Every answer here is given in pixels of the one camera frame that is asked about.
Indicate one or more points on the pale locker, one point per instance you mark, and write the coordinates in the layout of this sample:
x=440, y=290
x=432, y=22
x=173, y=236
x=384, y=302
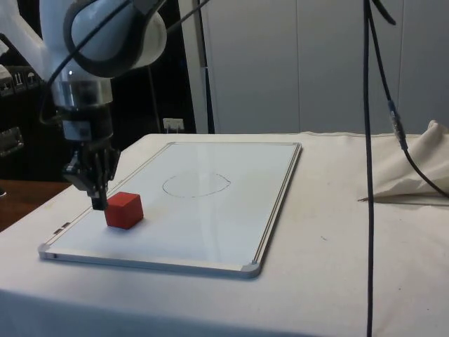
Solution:
x=252, y=70
x=336, y=70

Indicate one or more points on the red cube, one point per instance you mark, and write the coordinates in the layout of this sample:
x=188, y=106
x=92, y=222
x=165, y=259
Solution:
x=122, y=212

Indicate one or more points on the black cabinet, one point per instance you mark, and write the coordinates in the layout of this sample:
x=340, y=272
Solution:
x=21, y=158

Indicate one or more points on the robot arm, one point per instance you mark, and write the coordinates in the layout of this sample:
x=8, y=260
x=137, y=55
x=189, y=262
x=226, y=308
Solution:
x=115, y=38

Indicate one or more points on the whiteboard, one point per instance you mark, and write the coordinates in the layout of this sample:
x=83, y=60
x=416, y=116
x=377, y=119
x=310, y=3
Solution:
x=210, y=217

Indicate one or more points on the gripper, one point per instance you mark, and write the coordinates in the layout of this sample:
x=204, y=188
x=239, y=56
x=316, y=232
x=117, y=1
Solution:
x=102, y=131

